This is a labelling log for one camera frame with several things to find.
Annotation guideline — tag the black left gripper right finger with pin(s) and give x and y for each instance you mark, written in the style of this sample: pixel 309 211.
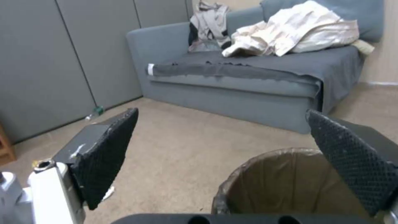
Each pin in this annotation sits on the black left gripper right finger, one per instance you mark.
pixel 348 158

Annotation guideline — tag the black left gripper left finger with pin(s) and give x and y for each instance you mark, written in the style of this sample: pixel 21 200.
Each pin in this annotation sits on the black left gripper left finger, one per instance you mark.
pixel 102 149

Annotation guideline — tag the trash can with plastic liner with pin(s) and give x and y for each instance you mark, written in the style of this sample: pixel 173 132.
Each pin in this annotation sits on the trash can with plastic liner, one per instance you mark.
pixel 280 182

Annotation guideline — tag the green plastic bottle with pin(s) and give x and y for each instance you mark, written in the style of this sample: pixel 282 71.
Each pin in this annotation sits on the green plastic bottle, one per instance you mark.
pixel 97 111

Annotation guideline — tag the white paper scrap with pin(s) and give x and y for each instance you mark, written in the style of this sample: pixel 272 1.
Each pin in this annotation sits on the white paper scrap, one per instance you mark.
pixel 108 193

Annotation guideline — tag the wooden furniture piece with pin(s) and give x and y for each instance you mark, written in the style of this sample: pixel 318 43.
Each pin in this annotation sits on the wooden furniture piece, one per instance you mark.
pixel 5 144

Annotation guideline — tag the grey partition panel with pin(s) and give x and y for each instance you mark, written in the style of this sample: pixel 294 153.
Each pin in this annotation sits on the grey partition panel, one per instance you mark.
pixel 68 58

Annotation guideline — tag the small cream pillow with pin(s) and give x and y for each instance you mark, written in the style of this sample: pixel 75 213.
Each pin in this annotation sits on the small cream pillow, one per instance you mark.
pixel 364 46

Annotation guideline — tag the dark grey blanket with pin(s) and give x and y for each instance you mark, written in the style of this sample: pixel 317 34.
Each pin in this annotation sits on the dark grey blanket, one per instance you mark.
pixel 261 64

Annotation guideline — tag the grey blue sofa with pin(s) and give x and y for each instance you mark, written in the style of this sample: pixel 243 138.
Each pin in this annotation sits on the grey blue sofa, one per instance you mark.
pixel 248 77

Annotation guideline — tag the cream crumpled jacket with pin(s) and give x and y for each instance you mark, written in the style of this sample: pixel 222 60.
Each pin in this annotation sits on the cream crumpled jacket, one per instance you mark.
pixel 289 30

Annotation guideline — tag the beige and black garment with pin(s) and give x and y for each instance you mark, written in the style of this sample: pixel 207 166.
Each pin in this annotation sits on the beige and black garment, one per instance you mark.
pixel 208 25

